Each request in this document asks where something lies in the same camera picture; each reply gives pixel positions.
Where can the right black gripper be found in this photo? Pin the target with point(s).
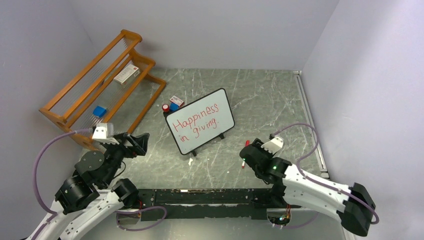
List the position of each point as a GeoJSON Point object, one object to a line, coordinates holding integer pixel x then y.
{"type": "Point", "coordinates": [258, 143]}

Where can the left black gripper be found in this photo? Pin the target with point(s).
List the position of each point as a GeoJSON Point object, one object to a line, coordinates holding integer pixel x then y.
{"type": "Point", "coordinates": [139, 143]}

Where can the white red marker pen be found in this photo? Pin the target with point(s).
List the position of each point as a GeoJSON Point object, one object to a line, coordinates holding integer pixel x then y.
{"type": "Point", "coordinates": [247, 142]}

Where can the black framed whiteboard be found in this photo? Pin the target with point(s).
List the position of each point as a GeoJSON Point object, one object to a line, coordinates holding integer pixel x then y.
{"type": "Point", "coordinates": [201, 121]}

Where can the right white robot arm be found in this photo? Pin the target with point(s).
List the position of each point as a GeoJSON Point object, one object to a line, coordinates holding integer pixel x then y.
{"type": "Point", "coordinates": [352, 206]}

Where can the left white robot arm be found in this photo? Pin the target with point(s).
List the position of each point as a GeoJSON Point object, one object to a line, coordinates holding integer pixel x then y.
{"type": "Point", "coordinates": [86, 197]}

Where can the blue small block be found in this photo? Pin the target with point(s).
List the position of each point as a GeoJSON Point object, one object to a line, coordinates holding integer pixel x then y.
{"type": "Point", "coordinates": [173, 107]}

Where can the blue block on rack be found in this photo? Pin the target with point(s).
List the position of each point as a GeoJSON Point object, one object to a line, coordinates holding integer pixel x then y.
{"type": "Point", "coordinates": [99, 111]}

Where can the red white small box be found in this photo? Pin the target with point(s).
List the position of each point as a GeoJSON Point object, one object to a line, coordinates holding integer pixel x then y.
{"type": "Point", "coordinates": [177, 101]}

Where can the orange wooden rack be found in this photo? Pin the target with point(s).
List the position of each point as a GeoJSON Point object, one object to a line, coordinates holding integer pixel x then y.
{"type": "Point", "coordinates": [72, 107]}

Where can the white red box on rack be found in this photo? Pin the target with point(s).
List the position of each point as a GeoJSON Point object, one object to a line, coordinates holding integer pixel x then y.
{"type": "Point", "coordinates": [127, 74]}

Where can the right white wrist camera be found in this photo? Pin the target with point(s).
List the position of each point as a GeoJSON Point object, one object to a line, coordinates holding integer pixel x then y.
{"type": "Point", "coordinates": [274, 145]}

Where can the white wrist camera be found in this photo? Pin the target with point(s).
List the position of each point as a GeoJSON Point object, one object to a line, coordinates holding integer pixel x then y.
{"type": "Point", "coordinates": [274, 145]}
{"type": "Point", "coordinates": [104, 133]}

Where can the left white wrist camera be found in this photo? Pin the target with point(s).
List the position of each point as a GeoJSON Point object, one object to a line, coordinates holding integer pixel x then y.
{"type": "Point", "coordinates": [104, 133]}

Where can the black base frame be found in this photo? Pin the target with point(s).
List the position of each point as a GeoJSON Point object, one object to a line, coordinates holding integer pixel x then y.
{"type": "Point", "coordinates": [252, 203]}

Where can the aluminium rail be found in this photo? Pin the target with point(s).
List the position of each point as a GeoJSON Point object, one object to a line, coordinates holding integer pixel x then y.
{"type": "Point", "coordinates": [323, 171]}

